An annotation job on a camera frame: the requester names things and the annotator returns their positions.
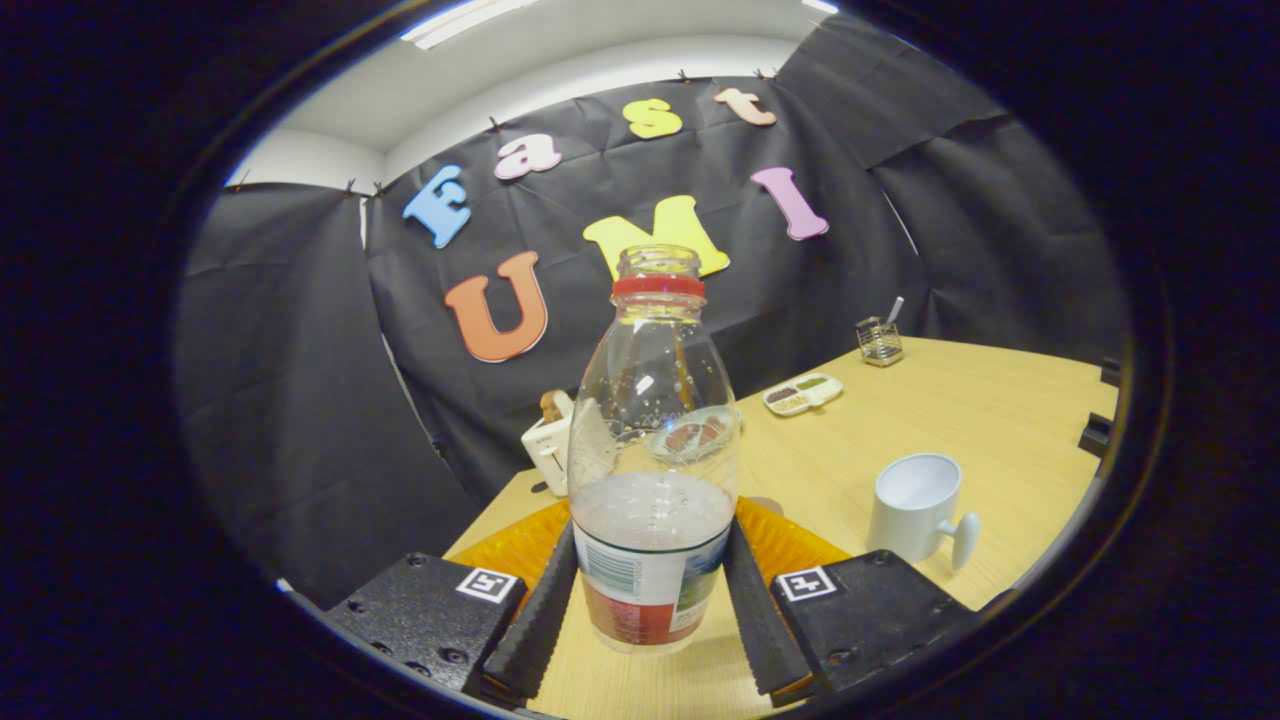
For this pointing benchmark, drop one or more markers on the black backdrop cloth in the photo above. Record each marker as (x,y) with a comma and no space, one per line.
(300,400)

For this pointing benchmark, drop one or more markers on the wooden table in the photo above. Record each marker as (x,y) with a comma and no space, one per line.
(900,420)

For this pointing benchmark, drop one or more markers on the small ceiling light panel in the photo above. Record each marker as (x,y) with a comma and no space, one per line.
(820,5)

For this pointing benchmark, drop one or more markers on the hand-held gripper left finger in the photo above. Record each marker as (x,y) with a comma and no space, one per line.
(540,630)

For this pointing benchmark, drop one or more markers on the clear plastic juice bottle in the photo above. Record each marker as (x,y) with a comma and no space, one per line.
(650,560)

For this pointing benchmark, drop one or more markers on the white toaster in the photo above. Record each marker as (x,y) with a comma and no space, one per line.
(548,455)

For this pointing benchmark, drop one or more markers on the large ceiling light panel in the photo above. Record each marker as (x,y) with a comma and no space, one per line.
(465,22)

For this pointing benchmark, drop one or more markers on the metal utensil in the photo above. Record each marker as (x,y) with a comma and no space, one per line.
(895,309)

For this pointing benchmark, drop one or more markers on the black table clamp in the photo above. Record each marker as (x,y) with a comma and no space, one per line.
(1111,372)
(1096,435)

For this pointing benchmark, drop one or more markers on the brown bread slice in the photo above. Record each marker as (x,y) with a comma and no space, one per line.
(552,405)

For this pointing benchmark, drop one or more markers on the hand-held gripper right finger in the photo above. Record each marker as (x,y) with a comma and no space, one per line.
(765,630)

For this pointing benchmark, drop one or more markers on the white divided dish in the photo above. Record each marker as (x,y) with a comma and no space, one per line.
(802,394)

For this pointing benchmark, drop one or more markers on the white cup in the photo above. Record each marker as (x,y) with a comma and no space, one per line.
(910,520)

